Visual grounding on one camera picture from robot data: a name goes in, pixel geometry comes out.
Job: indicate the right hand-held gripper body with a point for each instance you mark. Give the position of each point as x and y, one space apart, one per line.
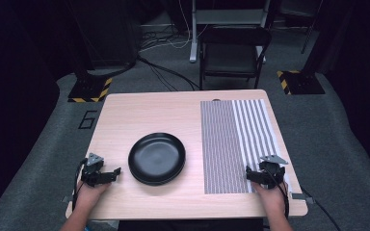
273 171

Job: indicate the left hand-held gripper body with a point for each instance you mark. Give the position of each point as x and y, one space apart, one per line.
91 168

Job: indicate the black plate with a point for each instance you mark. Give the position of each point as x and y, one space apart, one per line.
156 157
155 184

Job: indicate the person's left hand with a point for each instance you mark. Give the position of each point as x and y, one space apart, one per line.
88 194

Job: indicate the person's right hand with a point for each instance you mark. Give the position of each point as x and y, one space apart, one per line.
271 199

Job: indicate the grey striped placemat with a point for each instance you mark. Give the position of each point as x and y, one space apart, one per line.
234 144

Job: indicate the grey table clamp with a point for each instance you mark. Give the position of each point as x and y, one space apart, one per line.
302 197

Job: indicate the black hazard-striped stand base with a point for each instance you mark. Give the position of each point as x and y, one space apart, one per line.
302 82
90 89

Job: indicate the black folding chair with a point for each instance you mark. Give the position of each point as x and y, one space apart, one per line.
231 54

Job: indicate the black tripod leg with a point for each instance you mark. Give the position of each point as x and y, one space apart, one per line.
311 25

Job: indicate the white metal stand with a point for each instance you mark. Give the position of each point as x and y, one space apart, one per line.
226 16

